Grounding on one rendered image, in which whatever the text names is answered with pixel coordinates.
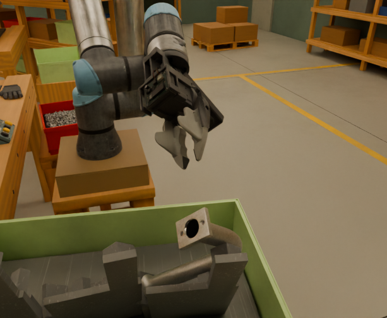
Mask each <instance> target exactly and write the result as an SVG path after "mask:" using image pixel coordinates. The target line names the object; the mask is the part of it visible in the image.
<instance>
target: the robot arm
mask: <svg viewBox="0 0 387 318"><path fill-rule="evenodd" d="M113 3H114V16H115V23H116V36H117V49H118V57H116V55H115V52H114V47H113V44H112V40H111V37H110V32H109V27H108V24H107V20H106V17H105V12H104V7H103V5H102V0H68V4H69V9H70V13H71V18H72V22H73V28H74V33H75V37H76V42H77V46H78V52H79V55H80V60H77V61H74V62H73V72H74V78H75V83H76V87H75V88H74V90H73V105H74V110H75V114H76V121H77V125H78V131H79V133H78V139H77V144H76V151H77V154H78V156H79V157H80V158H82V159H85V160H93V161H96V160H105V159H108V158H112V157H114V156H116V155H118V154H119V153H120V152H121V150H122V142H121V139H120V137H119V135H118V133H117V131H116V129H115V127H114V121H116V120H121V119H130V118H135V117H144V116H148V115H149V116H152V115H153V114H155V115H156V116H158V117H160V118H162V119H163V118H164V119H165V122H164V124H163V128H162V129H163V132H156V133H155V141H156V142H157V144H159V145H160V146H161V147H162V148H164V149H165V150H167V151H168V152H169V153H170V154H172V157H173V158H174V160H175V162H176V163H177V164H178V166H180V167H181V168H182V169H183V170H185V169H186V168H187V166H188V163H189V158H188V156H187V150H188V149H187V148H186V145H185V138H186V132H187V133H188V134H190V135H191V136H192V140H193V141H194V149H193V150H194V155H195V158H196V161H200V160H201V158H202V155H203V152H204V148H205V144H206V140H207V137H208V132H210V131H211V130H212V129H214V128H216V127H217V126H219V125H220V124H221V123H222V122H223V119H224V116H223V115H222V113H221V112H220V111H219V110H218V109H217V108H216V106H215V105H214V104H213V103H212V102H211V100H210V99H209V98H208V97H207V96H206V95H205V93H204V92H203V91H202V90H201V88H200V87H199V86H198V85H197V84H196V83H195V82H194V80H193V79H192V78H191V77H190V75H188V74H189V59H188V53H187V49H186V43H185V39H184V34H183V30H182V21H181V19H180V17H179V13H178V12H177V10H176V9H175V7H173V6H172V5H170V4H167V3H157V4H154V5H152V6H150V7H149V8H148V9H147V11H146V13H144V0H113ZM179 126H181V127H182V128H181V127H179Z"/></svg>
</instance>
